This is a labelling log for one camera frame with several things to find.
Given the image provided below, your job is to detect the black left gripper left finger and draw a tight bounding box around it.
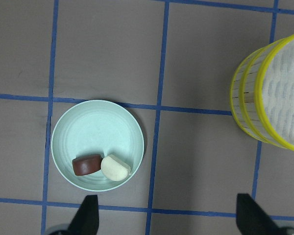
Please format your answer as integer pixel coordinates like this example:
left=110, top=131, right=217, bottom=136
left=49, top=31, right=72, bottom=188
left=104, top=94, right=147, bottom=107
left=68, top=195, right=99, bottom=235

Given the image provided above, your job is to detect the light green round plate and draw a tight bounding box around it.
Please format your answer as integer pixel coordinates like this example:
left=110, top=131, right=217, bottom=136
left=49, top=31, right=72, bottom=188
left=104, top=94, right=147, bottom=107
left=50, top=100, right=145, bottom=192

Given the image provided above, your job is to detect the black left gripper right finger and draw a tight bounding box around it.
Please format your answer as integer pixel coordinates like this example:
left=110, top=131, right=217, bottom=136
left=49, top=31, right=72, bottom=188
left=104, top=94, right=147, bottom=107
left=236, top=193, right=280, bottom=235

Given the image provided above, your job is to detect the brown bun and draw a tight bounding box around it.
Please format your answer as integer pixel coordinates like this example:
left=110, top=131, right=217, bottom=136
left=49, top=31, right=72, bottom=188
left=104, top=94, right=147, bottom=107
left=72, top=154, right=102, bottom=176

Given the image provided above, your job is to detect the white bun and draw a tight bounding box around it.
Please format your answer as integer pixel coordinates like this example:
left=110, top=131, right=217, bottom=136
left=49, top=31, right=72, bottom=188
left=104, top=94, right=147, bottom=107
left=101, top=154, right=131, bottom=182

